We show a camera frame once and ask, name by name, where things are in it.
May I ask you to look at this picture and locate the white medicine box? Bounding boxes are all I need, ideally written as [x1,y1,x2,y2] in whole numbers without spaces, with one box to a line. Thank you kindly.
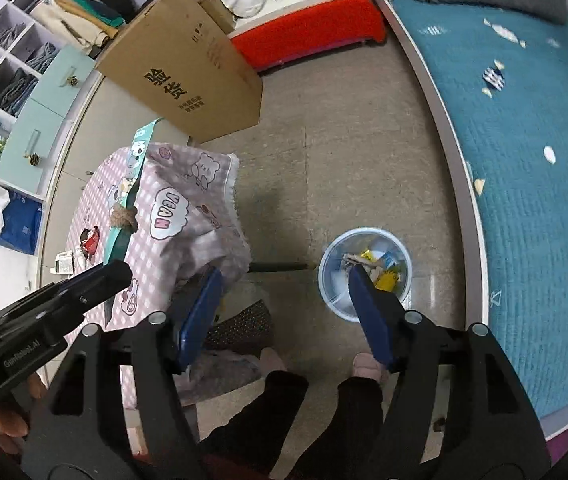
[50,250,75,276]

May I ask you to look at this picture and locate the red blue snack wrapper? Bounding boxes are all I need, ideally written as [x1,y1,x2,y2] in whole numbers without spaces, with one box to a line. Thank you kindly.
[79,226,101,258]

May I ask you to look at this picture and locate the teal long toothpaste box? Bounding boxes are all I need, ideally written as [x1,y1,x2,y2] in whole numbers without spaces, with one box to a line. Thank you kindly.
[102,116,165,328]

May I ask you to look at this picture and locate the clear plastic trash bin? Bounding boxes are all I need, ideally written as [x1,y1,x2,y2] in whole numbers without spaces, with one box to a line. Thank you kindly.
[317,228,413,323]

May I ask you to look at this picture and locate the person left hand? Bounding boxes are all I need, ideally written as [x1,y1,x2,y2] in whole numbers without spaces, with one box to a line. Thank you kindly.
[0,406,29,455]

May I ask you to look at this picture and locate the blue shopping bag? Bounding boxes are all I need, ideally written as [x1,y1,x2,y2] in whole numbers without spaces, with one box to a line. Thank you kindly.
[0,191,42,255]

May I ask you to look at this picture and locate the pink checkered tablecloth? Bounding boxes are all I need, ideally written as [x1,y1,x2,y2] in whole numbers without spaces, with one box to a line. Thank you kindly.
[66,142,261,405]

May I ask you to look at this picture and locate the light blue drawer unit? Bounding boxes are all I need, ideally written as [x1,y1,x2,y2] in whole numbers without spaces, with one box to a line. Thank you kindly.
[0,47,95,195]

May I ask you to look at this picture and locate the white curved cabinet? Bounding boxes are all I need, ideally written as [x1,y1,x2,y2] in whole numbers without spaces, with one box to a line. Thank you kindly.
[38,71,191,286]

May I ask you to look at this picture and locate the tall cardboard box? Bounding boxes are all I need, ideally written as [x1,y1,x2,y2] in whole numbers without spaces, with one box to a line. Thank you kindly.
[96,0,263,143]

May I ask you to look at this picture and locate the hanging clothes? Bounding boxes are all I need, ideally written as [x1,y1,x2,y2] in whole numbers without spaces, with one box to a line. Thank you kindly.
[28,0,138,58]

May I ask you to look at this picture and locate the white plastic bag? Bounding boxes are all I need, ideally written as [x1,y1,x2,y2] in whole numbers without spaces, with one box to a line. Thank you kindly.
[221,0,267,18]

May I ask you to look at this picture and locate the teal patterned bed sheet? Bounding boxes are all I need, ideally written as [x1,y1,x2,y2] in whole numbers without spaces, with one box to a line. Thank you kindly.
[383,0,568,424]

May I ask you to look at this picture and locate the red storage bench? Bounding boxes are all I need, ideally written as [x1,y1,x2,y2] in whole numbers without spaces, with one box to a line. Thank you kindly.
[232,0,387,73]

